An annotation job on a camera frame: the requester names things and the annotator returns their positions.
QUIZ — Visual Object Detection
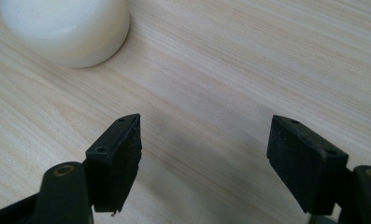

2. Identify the white cup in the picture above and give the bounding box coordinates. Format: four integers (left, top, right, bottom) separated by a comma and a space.
0, 0, 132, 69

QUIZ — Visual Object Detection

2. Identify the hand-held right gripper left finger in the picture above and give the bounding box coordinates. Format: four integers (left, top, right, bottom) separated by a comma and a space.
85, 113, 143, 215

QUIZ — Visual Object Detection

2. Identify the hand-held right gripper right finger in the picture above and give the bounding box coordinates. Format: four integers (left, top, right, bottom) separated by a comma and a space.
266, 114, 350, 217

